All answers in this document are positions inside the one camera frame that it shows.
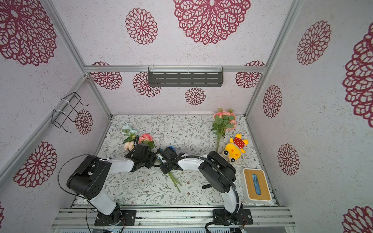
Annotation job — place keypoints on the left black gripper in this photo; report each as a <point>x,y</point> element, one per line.
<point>150,154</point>

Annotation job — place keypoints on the black wire wall rack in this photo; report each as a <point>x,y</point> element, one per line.
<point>59,117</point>

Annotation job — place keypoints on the yellow plush toy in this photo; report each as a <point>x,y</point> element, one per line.
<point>235,148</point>

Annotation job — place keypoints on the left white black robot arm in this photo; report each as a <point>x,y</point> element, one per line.
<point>88,180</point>

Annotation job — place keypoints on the black wristwatch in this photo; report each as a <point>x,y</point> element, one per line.
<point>206,186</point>

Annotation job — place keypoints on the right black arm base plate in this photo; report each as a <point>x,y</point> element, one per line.
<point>243,217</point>

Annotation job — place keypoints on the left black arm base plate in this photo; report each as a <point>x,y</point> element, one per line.
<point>128,217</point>

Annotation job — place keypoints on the dark grey wall shelf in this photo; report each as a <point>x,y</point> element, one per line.
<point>185,77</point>

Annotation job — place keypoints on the wooden tray white rim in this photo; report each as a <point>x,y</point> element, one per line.
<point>248,186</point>

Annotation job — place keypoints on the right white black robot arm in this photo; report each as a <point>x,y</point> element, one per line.
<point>216,170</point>

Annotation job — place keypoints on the blue tool on tray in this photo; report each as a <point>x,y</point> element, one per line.
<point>256,184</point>

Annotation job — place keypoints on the pink rose bouquet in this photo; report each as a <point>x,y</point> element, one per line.
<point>224,120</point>
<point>133,138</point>

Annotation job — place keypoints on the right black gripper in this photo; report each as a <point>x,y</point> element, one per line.
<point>164,164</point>

